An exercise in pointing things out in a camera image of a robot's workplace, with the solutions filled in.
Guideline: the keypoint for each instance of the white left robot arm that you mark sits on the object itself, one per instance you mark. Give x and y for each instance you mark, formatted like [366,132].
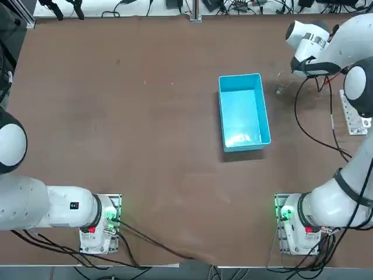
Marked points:
[64,207]

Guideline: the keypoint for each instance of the large glass beaker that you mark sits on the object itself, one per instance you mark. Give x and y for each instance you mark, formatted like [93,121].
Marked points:
[284,83]

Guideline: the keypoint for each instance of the blue plastic bin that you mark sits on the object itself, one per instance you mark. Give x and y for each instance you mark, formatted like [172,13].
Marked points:
[244,113]

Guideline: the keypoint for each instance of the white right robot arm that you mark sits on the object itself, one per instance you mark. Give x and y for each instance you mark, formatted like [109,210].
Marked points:
[329,204]

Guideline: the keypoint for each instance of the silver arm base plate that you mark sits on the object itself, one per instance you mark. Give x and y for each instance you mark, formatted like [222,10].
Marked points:
[282,248]
[119,201]

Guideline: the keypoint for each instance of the aluminium profile post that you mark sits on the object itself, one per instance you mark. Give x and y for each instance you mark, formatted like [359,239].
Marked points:
[195,10]

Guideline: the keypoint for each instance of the aluminium frame rail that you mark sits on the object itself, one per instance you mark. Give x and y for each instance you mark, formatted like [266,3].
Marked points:
[20,14]

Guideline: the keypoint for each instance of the white test tube rack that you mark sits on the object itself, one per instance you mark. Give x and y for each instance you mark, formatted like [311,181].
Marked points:
[351,116]

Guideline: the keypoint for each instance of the black power adapter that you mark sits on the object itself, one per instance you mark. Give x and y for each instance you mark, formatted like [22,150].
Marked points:
[212,4]
[174,3]

